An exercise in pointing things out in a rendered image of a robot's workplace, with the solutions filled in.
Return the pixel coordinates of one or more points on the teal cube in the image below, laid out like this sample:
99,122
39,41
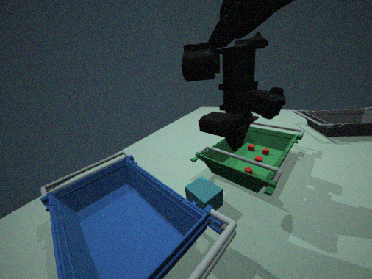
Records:
203,192

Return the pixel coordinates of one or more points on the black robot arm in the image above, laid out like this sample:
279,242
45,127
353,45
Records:
237,19

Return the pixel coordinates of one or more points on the green plastic tray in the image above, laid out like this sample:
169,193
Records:
277,142

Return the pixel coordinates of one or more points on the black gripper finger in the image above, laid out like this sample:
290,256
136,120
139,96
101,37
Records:
233,140
246,121

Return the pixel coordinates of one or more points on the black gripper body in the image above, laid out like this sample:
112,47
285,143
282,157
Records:
224,124

